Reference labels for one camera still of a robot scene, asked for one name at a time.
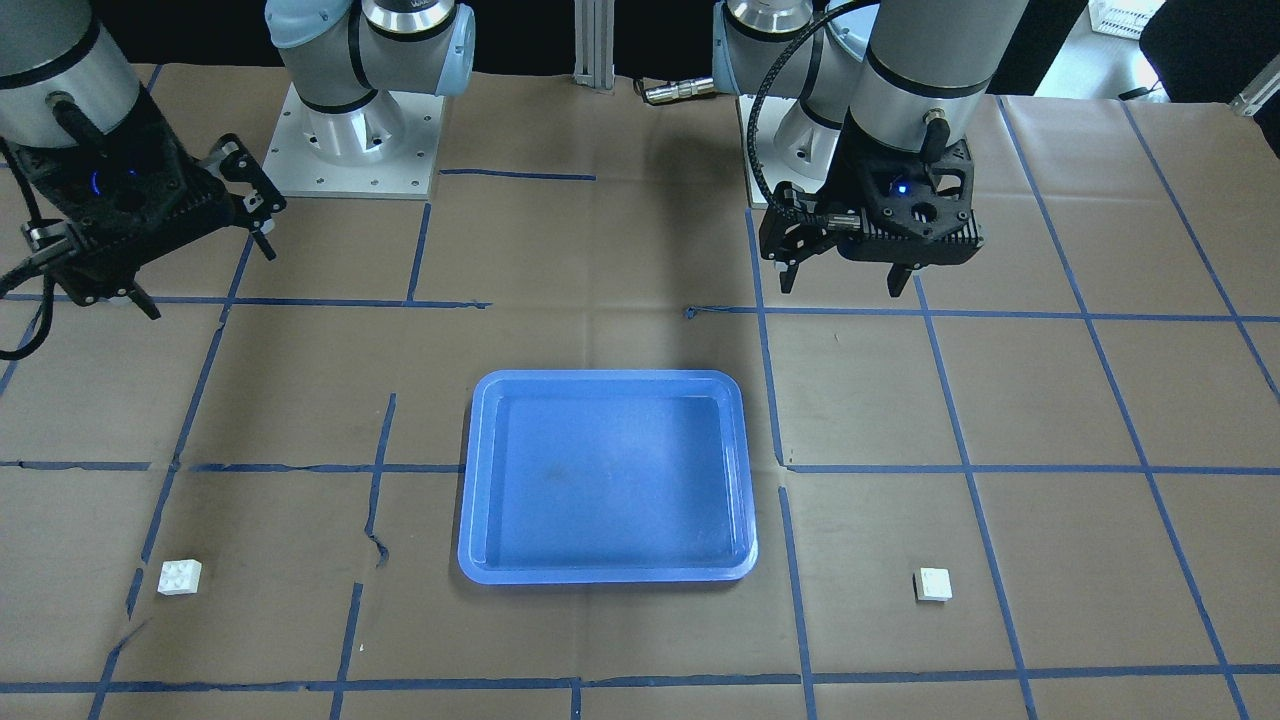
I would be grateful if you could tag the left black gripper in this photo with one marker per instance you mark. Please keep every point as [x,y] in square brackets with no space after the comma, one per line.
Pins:
[856,176]

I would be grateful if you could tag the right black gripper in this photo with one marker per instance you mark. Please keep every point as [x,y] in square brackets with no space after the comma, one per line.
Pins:
[247,187]

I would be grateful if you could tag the white block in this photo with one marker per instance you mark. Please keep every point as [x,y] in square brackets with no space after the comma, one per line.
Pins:
[933,585]
[179,577]

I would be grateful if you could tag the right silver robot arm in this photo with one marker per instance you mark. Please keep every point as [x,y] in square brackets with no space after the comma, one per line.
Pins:
[339,55]

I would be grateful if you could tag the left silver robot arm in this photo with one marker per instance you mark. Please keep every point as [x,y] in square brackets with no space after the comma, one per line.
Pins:
[896,84]

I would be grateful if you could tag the blue plastic tray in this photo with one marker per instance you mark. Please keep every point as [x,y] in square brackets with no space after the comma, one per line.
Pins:
[594,476]

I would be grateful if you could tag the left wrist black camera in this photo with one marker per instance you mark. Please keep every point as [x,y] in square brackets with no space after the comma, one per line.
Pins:
[793,231]

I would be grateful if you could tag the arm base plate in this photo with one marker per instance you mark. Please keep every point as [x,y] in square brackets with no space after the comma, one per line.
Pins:
[385,150]
[795,143]

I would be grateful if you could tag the aluminium frame post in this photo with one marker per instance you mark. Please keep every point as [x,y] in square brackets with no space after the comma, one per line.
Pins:
[593,37]

